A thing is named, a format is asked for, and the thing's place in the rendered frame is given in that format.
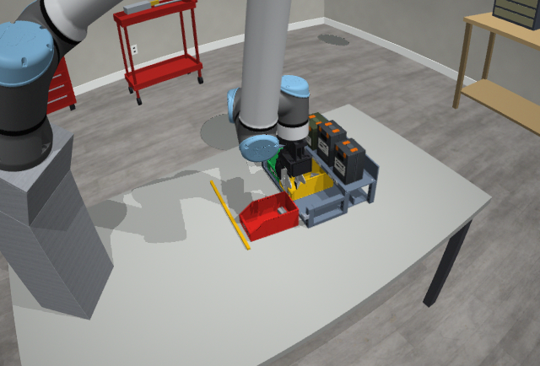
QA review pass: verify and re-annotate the grey metal shelf rack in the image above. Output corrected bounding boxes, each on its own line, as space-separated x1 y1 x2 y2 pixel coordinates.
262 145 380 229

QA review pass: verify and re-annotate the yellow open bin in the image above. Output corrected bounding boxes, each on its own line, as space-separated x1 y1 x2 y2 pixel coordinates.
288 159 333 201

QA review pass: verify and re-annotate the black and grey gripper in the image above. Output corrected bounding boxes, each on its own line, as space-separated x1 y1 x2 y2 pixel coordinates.
275 138 312 193

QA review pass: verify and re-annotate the red bin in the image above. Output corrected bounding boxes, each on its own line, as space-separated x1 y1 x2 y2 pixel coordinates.
240 191 299 241

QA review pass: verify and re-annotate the green open bin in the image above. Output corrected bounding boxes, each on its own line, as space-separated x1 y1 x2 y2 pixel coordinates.
268 148 282 183

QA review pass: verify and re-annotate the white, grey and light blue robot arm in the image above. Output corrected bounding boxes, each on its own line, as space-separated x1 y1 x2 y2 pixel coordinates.
0 0 310 172

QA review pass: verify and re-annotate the yellow bar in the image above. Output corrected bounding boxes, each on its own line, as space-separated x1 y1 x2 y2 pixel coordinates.
210 180 251 250

